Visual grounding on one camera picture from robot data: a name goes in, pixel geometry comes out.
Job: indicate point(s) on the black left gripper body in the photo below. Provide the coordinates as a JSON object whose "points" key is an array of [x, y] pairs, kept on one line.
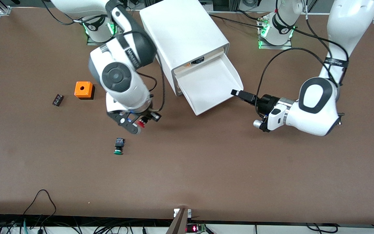
{"points": [[267, 102]]}

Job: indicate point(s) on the red mushroom push button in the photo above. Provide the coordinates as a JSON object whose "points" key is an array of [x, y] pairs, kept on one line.
{"points": [[141, 123]]}

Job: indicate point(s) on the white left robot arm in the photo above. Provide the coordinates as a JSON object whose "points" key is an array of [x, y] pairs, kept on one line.
{"points": [[317, 113]]}

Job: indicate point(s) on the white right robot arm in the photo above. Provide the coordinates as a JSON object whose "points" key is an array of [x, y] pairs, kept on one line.
{"points": [[125, 94]]}

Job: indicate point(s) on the green mushroom push button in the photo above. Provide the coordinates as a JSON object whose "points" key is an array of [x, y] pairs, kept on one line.
{"points": [[119, 146]]}

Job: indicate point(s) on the small black drawer clip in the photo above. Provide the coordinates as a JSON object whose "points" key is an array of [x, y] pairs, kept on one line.
{"points": [[198, 60]]}

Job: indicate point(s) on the orange push button box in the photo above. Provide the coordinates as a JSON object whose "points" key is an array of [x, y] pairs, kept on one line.
{"points": [[83, 88]]}

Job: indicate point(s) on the small black brass part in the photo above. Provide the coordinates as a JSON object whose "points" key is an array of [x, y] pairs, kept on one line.
{"points": [[342, 114]]}

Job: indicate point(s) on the small dark contact block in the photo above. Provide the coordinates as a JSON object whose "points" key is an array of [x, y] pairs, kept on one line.
{"points": [[58, 100]]}

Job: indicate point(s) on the small red display device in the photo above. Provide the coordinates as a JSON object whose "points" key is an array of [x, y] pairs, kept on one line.
{"points": [[194, 228]]}

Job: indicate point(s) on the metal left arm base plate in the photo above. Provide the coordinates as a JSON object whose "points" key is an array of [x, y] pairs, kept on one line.
{"points": [[276, 47]]}

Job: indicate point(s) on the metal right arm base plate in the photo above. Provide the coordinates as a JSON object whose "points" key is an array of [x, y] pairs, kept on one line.
{"points": [[91, 41]]}

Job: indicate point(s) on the grey metal camera post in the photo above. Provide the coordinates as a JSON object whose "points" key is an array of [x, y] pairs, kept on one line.
{"points": [[179, 224]]}

